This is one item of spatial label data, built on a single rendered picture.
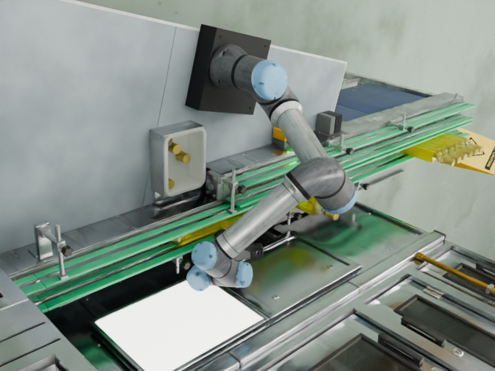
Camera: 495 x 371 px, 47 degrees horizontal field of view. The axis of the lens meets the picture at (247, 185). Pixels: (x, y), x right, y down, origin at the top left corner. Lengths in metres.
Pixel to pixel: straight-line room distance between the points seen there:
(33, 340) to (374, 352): 1.01
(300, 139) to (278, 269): 0.50
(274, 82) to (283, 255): 0.65
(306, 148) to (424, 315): 0.69
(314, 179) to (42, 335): 0.78
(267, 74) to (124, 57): 0.44
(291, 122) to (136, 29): 0.56
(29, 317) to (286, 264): 1.05
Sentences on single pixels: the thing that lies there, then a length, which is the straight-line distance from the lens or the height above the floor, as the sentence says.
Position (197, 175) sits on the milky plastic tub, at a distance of 2.03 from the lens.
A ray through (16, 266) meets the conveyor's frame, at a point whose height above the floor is 0.85.
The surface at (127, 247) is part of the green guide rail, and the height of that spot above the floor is 0.93.
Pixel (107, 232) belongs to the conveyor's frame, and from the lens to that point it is 1.85.
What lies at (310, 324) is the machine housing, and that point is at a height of 1.40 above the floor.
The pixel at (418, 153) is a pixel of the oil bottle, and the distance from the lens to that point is 2.88.
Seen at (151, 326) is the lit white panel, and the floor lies 1.12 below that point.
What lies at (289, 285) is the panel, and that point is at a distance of 1.94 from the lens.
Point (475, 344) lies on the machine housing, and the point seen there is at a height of 1.77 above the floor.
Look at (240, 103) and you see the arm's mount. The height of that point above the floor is 0.82.
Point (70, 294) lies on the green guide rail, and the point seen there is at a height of 0.94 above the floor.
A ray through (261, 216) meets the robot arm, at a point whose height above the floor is 1.31.
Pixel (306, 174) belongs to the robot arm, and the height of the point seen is 1.37.
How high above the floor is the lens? 2.25
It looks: 40 degrees down
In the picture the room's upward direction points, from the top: 116 degrees clockwise
